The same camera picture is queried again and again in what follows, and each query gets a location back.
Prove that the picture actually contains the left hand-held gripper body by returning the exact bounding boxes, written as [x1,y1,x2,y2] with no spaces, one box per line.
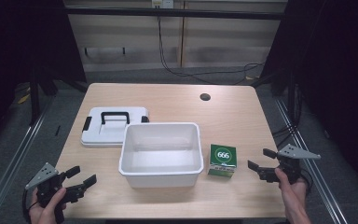
[24,161,88,224]

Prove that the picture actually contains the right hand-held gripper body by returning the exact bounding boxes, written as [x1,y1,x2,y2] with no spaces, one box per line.
[257,143,322,185]

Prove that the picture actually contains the person's right hand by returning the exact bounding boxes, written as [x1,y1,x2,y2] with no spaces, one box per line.
[274,167,310,214]

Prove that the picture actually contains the person's left hand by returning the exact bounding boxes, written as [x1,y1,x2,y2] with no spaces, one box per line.
[27,187,68,224]

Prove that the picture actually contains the green and white carton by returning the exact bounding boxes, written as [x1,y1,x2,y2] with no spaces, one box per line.
[207,143,238,179]

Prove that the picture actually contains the black metal stand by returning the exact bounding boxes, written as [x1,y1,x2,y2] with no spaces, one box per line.
[251,66,297,127]
[27,60,90,126]

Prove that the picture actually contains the white plastic storage box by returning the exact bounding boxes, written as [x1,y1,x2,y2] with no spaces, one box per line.
[118,121,205,189]

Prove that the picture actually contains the yellow floor tape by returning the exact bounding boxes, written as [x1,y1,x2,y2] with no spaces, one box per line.
[17,92,31,105]

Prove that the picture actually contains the black curtain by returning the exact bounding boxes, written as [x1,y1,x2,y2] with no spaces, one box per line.
[260,0,358,199]
[0,0,88,153]

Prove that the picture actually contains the black horizontal bar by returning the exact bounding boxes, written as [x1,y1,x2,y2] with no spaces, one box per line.
[64,7,289,21]

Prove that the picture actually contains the metal floor rail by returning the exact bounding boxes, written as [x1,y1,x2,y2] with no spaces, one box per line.
[0,95,56,224]
[274,97,352,224]

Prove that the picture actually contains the black floor cables bundle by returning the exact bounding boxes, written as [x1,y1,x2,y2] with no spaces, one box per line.
[270,83,304,148]

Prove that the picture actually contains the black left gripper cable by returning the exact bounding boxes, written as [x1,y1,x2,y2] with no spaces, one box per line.
[21,189,40,224]

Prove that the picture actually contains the white lid with black handle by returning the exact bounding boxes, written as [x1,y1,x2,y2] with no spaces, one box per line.
[80,105,150,148]

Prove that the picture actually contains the long black wall cable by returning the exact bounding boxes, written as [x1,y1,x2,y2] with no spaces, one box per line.
[157,15,266,86]

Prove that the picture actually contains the white wall socket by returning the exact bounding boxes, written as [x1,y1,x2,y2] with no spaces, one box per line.
[151,0,175,9]

